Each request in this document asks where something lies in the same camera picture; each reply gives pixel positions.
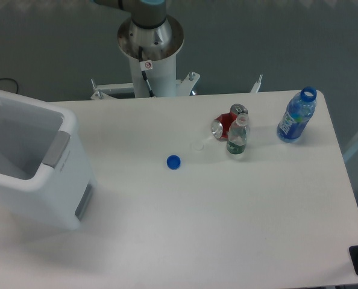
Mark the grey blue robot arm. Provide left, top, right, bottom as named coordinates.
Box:
left=93, top=0, right=167, bottom=29

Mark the blue bottle cap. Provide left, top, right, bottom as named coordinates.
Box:
left=166, top=155, right=181, bottom=170

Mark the crushed red soda can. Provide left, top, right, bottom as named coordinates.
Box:
left=211, top=104, right=248, bottom=141

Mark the white trash can body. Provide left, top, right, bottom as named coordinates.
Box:
left=0, top=90, right=96, bottom=230

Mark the clear green label bottle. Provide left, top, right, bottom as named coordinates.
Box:
left=227, top=113, right=251, bottom=155

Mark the blue drink bottle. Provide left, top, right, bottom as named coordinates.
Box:
left=277, top=86, right=317, bottom=143

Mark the white table frame bracket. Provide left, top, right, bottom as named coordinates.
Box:
left=90, top=71, right=264, bottom=101

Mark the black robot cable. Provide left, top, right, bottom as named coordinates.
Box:
left=137, top=46, right=155, bottom=98

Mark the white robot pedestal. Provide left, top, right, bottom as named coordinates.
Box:
left=118, top=16, right=184, bottom=98

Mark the black floor cable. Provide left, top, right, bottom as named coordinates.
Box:
left=0, top=78, right=19, bottom=92

